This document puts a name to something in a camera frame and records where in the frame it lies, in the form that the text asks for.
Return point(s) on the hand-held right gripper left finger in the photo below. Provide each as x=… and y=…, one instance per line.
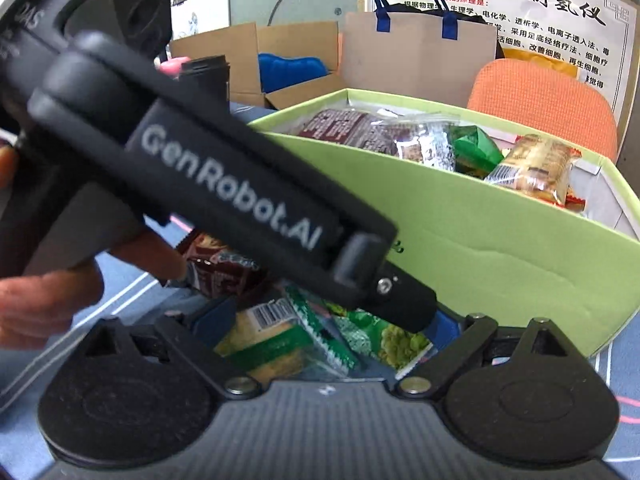
x=212, y=322

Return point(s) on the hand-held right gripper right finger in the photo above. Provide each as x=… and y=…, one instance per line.
x=470, y=340

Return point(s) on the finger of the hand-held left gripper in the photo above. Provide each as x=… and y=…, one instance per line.
x=405, y=300

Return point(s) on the green pea snack packet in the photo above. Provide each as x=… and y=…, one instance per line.
x=395, y=345

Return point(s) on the red-brown snack packet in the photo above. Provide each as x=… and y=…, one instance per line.
x=220, y=270

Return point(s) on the green yellow snack packet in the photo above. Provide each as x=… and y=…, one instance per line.
x=270, y=345

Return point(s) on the green cardboard box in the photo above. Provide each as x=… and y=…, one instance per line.
x=475, y=240

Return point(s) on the dark red snack packet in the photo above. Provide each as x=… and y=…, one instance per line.
x=340, y=127

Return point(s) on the clear cookie packet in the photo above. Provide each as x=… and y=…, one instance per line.
x=420, y=147

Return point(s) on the red orange snack packet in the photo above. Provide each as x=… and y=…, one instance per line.
x=540, y=170

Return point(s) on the person's left hand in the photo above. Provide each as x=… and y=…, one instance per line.
x=30, y=310

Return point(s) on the black cup pink lid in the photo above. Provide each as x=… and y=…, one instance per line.
x=205, y=80

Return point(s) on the blue cushion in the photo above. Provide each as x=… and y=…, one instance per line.
x=295, y=70

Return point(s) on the brown cardboard box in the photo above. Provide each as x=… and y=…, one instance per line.
x=295, y=40

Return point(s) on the blue tablecloth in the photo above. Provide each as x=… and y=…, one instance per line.
x=620, y=385

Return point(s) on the orange chair back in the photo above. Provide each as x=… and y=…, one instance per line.
x=545, y=95

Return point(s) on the wall poster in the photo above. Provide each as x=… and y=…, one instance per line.
x=550, y=10

